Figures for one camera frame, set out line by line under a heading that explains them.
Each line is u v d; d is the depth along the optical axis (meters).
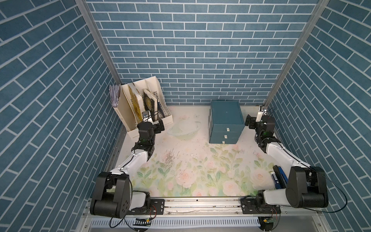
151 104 1.00
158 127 0.79
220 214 0.72
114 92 0.87
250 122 0.79
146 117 0.72
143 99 1.07
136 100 0.91
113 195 0.41
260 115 0.75
